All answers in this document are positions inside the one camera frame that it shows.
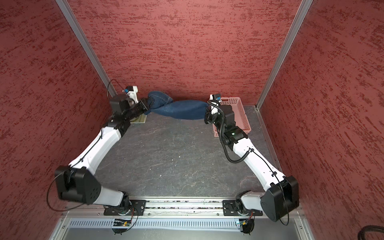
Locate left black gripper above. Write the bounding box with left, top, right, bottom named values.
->
left=125, top=97, right=156, bottom=120

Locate olive green skirt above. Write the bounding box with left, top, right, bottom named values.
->
left=130, top=114, right=147, bottom=124

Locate blue denim skirt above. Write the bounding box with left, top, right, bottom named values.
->
left=144, top=91, right=208, bottom=120

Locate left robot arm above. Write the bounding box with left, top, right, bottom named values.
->
left=53, top=94, right=150, bottom=216

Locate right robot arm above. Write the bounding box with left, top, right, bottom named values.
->
left=205, top=101, right=299, bottom=222

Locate pink plastic basket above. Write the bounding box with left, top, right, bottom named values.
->
left=220, top=97, right=251, bottom=134

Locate left circuit board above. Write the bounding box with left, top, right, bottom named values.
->
left=113, top=219, right=132, bottom=228

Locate circuit board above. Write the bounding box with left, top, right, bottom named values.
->
left=113, top=219, right=132, bottom=228
left=239, top=220, right=254, bottom=228

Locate right circuit board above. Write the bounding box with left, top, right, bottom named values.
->
left=239, top=220, right=254, bottom=228

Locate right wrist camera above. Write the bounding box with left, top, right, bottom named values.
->
left=209, top=94, right=222, bottom=104

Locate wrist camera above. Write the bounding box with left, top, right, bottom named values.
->
left=110, top=86, right=139, bottom=114
left=209, top=94, right=222, bottom=104

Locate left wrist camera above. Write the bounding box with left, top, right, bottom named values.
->
left=110, top=86, right=139, bottom=114

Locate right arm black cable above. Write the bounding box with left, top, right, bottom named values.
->
left=206, top=100, right=253, bottom=164

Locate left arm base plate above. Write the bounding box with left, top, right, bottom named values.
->
left=104, top=200, right=147, bottom=217

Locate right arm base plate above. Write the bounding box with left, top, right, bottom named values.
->
left=222, top=200, right=263, bottom=217

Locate aluminium front rail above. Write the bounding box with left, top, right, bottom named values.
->
left=61, top=197, right=305, bottom=219

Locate left corner aluminium post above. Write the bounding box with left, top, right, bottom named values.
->
left=55, top=0, right=118, bottom=97

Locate corner aluminium post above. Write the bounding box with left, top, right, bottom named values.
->
left=256, top=0, right=313, bottom=112
left=55, top=0, right=118, bottom=97

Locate right corner aluminium post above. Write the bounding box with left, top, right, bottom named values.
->
left=256, top=0, right=313, bottom=112

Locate black cable bottom corner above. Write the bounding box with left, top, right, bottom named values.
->
left=357, top=224, right=384, bottom=240

